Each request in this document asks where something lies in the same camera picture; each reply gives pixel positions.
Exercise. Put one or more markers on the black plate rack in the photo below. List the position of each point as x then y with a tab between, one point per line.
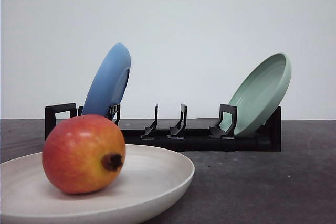
188	135

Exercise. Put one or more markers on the red yellow pomegranate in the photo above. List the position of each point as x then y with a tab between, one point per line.
84	154

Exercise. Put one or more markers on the white plate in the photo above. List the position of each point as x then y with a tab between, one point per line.
147	176

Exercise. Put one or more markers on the blue plate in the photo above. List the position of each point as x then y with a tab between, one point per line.
109	83

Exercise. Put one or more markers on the green plate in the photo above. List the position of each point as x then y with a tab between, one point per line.
259	94

